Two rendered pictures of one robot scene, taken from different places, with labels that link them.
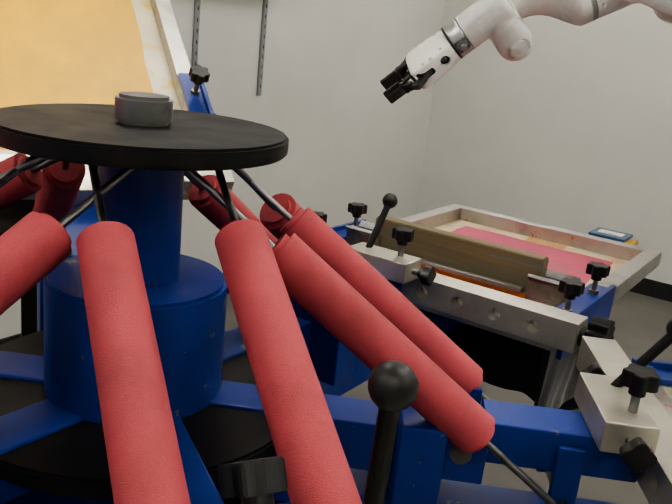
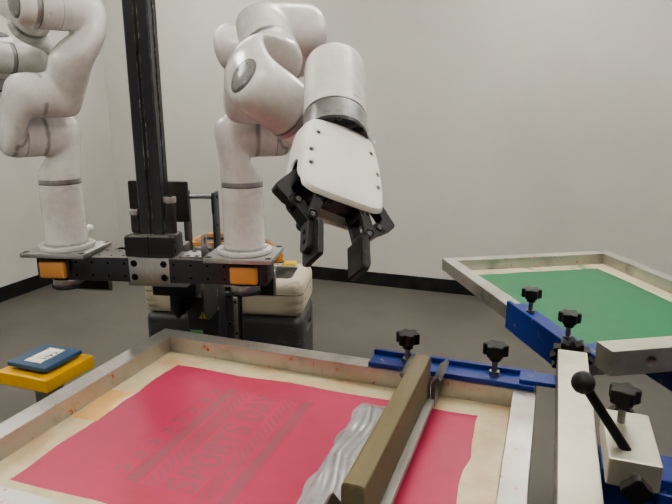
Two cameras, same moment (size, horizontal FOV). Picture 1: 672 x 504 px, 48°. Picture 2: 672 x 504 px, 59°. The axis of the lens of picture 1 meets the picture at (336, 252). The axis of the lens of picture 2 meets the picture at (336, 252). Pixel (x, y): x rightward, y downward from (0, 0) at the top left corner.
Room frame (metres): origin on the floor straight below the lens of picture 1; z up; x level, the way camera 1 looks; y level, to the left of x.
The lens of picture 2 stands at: (1.77, 0.48, 1.48)
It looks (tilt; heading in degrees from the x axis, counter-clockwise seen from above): 14 degrees down; 257
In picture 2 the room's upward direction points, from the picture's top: straight up
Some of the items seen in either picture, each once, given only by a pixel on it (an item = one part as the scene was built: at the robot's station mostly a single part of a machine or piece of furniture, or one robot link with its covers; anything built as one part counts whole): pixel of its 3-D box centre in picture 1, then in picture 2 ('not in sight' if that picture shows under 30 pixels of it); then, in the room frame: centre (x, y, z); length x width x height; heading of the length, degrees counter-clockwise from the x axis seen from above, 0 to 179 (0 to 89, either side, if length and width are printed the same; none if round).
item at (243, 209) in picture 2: not in sight; (245, 217); (1.66, -0.90, 1.21); 0.16 x 0.13 x 0.15; 70
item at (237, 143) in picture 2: not in sight; (245, 150); (1.66, -0.89, 1.37); 0.13 x 0.10 x 0.16; 2
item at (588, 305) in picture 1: (577, 315); (448, 380); (1.33, -0.46, 0.97); 0.30 x 0.05 x 0.07; 147
